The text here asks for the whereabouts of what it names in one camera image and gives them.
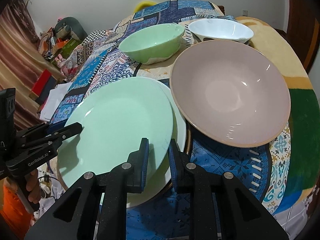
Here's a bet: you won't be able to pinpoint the left hand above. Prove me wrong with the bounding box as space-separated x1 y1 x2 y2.
4 169 41 204

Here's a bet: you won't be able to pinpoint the brown wooden door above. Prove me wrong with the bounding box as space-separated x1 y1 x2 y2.
286 0 319 73

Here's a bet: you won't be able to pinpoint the grey round cushion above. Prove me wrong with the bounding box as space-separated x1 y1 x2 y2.
54 17 88 42

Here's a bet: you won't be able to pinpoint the yellow foam ring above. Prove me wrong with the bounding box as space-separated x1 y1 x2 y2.
133 0 157 13

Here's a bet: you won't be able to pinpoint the blue patchwork bedspread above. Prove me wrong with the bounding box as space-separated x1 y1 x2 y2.
50 0 291 239

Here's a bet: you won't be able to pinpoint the mint green plate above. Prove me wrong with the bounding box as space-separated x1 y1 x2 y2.
57 77 174 187

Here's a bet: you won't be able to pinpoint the pink bunny toy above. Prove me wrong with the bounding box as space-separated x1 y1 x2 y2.
55 54 66 69

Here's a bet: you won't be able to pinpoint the red flat box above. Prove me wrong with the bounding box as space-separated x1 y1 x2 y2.
29 69 52 101

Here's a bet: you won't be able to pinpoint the pink deep plate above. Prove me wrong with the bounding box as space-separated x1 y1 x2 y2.
170 40 291 148

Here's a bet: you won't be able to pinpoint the mint green bowl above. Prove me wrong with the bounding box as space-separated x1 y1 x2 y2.
118 23 185 65

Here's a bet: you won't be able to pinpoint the white bowl with dots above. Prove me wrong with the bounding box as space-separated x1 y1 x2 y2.
188 18 254 43

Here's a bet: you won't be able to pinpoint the white plate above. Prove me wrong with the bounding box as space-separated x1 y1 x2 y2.
127 77 187 208

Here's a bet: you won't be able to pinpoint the green cardboard box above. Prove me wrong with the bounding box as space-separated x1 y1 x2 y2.
60 38 81 59

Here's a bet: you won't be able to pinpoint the white paper sheets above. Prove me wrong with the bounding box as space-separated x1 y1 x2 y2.
40 82 72 121

